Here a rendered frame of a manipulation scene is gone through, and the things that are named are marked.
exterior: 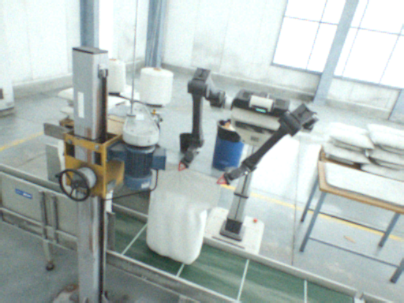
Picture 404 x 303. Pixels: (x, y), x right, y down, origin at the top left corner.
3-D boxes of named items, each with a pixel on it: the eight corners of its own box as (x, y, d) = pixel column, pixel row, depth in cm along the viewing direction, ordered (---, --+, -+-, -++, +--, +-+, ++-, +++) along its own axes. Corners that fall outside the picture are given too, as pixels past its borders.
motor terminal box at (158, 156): (165, 166, 163) (167, 147, 158) (165, 175, 154) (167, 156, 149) (150, 164, 162) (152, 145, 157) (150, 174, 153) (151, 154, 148)
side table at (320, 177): (384, 244, 324) (416, 186, 293) (401, 287, 270) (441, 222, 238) (297, 216, 346) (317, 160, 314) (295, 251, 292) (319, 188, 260)
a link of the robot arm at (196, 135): (210, 82, 150) (190, 77, 153) (206, 87, 146) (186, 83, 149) (206, 142, 181) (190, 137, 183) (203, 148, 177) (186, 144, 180)
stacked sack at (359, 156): (364, 156, 481) (367, 149, 476) (368, 167, 444) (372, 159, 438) (322, 145, 496) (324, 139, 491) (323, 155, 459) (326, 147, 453)
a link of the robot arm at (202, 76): (213, 65, 148) (194, 61, 150) (205, 91, 147) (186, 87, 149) (223, 94, 191) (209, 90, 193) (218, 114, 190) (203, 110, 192)
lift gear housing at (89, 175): (96, 188, 154) (96, 170, 149) (89, 192, 149) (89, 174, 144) (79, 181, 156) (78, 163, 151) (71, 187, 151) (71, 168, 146)
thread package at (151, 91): (175, 102, 161) (178, 70, 154) (162, 109, 146) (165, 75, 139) (147, 95, 165) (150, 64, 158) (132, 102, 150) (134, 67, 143)
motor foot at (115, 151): (134, 158, 158) (136, 143, 154) (122, 166, 147) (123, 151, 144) (119, 153, 160) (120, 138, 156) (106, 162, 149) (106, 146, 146)
